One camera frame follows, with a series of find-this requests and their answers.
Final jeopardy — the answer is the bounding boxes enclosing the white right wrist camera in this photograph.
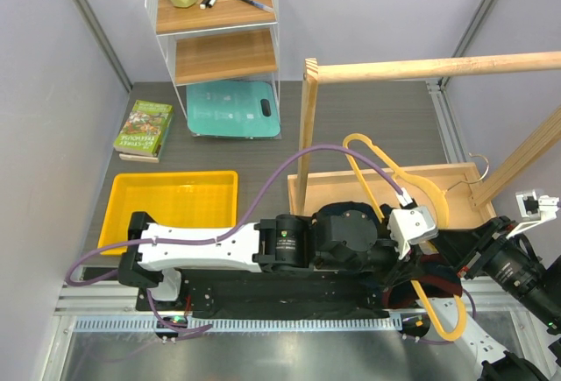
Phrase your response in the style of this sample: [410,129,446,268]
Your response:
[507,189,560,239]

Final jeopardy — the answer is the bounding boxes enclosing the white wire shelf unit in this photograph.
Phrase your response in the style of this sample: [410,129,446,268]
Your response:
[145,0,281,137]

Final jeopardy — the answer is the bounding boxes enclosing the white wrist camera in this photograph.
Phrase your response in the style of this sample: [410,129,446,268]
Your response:
[507,189,560,239]
[387,189,438,261]

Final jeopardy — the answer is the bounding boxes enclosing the thin wooden block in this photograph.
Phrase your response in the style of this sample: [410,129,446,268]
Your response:
[118,153,160,163]

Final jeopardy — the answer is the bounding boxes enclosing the teal cutting board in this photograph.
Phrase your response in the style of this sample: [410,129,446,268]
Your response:
[186,80,281,138]

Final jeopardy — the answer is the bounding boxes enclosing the white slotted cable duct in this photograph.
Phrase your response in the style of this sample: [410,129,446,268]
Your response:
[74,314,402,333]

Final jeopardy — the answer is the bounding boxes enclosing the yellow clothes hanger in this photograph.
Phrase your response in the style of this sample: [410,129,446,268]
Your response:
[342,133,491,341]

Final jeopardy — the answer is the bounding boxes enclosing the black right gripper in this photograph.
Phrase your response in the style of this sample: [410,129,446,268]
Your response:
[433,210,561,325]

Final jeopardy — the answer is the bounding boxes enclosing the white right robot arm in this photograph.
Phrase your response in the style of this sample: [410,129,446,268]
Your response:
[395,216,560,380]

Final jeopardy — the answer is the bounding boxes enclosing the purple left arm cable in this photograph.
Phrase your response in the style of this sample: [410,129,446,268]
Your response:
[64,144,415,342]

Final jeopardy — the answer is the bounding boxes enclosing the navy maroon tank top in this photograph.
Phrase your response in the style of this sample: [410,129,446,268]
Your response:
[313,201,462,309]

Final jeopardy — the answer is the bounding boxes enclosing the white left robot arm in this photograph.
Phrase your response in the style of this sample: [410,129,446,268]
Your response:
[117,201,438,310]

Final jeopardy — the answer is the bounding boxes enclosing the green paperback book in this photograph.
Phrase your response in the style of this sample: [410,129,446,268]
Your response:
[113,100,174,157]

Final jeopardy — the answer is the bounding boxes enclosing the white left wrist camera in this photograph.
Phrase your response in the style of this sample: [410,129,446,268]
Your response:
[387,189,438,261]

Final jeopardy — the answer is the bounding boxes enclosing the yellow plastic tray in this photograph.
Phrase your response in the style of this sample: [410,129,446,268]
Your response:
[97,171,238,248]

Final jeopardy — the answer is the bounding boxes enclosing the wooden clothes rack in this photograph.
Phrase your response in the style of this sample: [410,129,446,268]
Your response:
[287,51,560,229]

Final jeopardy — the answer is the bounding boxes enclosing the blue pen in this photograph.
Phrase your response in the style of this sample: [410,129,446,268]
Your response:
[238,0,274,13]

